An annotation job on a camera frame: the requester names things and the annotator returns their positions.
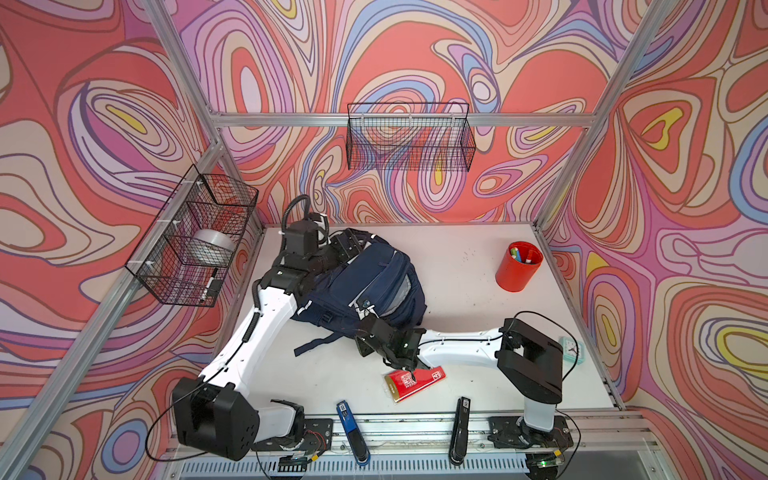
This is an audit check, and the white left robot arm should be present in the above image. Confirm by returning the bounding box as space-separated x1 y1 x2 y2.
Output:
171 219 364 460

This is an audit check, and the blue stapler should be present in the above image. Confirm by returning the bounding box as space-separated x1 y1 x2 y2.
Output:
336 400 370 467

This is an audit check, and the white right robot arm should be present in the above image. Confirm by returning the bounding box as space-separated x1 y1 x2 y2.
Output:
355 315 565 433

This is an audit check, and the red pen cup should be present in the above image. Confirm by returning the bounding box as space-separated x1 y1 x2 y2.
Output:
495 241 544 293

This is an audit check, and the silver tape roll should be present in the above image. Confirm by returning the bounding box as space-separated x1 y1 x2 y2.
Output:
188 229 236 267

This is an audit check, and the black wire basket on rear wall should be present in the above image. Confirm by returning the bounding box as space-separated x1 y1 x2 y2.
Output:
346 100 476 172

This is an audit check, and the black marker in left basket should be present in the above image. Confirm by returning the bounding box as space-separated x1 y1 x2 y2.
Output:
201 267 219 302

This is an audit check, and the black wire basket on wall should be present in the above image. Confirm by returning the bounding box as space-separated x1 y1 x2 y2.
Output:
346 100 476 172
125 166 259 308

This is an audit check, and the navy blue backpack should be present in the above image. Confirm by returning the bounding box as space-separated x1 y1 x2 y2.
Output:
293 228 427 357

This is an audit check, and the red packet with white label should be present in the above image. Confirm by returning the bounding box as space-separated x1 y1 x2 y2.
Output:
384 367 446 403

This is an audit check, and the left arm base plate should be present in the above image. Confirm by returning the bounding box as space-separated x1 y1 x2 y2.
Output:
251 417 334 454

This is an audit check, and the black wire basket on left wall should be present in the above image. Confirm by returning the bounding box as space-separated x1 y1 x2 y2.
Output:
125 166 259 308

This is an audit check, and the mint green small clock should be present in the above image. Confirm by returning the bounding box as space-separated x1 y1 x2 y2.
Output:
559 336 587 365

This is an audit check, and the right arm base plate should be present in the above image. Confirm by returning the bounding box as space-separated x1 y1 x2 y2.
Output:
488 415 574 450

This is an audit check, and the black stapler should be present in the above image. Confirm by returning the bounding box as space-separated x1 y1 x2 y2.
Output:
448 397 471 466

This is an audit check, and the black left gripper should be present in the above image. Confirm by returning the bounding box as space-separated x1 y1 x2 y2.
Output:
303 228 365 279

